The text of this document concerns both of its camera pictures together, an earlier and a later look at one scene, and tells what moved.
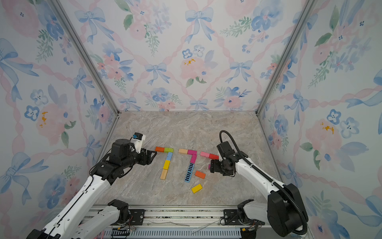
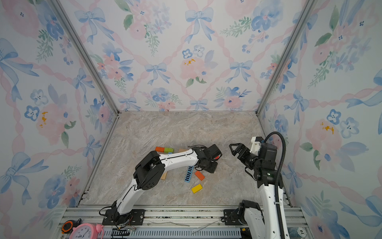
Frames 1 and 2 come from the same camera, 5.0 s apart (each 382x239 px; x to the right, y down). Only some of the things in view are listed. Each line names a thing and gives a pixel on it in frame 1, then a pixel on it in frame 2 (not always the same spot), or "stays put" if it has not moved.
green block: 168,150 stays put
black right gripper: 214,163 to 241,147
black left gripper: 149,158 to 215,164
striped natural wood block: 163,174 stays put
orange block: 159,149 stays put
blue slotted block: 191,168 stays put
